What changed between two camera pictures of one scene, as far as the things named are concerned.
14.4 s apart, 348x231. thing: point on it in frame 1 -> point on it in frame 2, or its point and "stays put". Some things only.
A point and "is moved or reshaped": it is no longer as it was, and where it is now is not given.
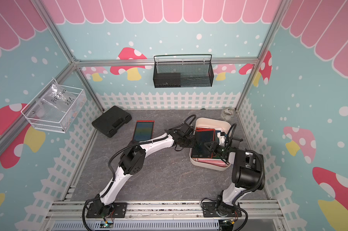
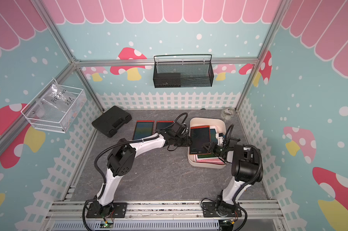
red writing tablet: x=202 y=136 -> x=162 y=124
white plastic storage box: x=225 y=123 is moved or reshaped
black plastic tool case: x=109 y=122 stays put
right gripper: x=214 y=148 stays put
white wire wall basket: x=55 y=109 stays put
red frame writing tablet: x=143 y=130 stays put
